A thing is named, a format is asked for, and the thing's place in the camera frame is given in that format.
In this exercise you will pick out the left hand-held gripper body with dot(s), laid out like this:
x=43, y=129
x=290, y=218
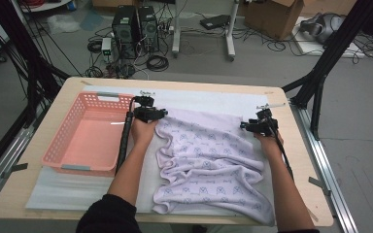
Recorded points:
x=145, y=113

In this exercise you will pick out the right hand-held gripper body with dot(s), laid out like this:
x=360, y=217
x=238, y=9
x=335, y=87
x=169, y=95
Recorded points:
x=265, y=124

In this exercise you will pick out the lilac printed towel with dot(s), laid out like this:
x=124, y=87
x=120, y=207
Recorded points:
x=207, y=152

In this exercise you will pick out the pink plastic basket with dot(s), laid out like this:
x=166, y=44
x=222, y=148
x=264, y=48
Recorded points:
x=90, y=139

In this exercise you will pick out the person's left hand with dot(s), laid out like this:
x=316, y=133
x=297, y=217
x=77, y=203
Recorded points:
x=144, y=134

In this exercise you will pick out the person's right hand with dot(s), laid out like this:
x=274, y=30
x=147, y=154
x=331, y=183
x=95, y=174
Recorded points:
x=270, y=145

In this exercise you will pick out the white foam mat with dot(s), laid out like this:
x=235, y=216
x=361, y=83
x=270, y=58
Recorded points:
x=207, y=97

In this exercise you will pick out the white metal stand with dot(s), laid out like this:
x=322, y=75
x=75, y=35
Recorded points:
x=176, y=35

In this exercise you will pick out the small white device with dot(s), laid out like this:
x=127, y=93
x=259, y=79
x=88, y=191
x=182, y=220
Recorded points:
x=106, y=45

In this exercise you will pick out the black computer tower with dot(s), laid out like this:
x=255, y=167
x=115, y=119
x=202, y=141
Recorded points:
x=149, y=29
x=124, y=32

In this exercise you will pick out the white board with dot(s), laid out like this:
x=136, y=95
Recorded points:
x=307, y=47

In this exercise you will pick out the thin wooden strip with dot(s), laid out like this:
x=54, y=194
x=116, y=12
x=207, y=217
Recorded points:
x=313, y=216

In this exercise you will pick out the black flat box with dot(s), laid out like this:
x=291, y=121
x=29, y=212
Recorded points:
x=215, y=21

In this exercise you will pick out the large cardboard box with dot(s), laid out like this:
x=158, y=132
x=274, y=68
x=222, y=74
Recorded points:
x=272, y=19

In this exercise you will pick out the person's black left sleeve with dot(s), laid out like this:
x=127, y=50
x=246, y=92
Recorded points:
x=110, y=216

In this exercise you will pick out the grey headset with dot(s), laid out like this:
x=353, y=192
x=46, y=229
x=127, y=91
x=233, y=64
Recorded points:
x=323, y=27

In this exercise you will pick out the clear plastic bag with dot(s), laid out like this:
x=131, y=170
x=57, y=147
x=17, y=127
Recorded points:
x=61, y=23

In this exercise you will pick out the white round table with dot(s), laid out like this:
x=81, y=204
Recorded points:
x=51, y=6

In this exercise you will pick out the aluminium rail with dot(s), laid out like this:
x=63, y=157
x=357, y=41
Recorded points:
x=323, y=161
x=9, y=152

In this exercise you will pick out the grey metal bracket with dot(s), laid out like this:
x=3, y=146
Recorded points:
x=19, y=167
x=317, y=183

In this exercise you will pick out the black metal frame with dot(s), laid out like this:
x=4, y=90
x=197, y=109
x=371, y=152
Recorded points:
x=336, y=42
x=13, y=29

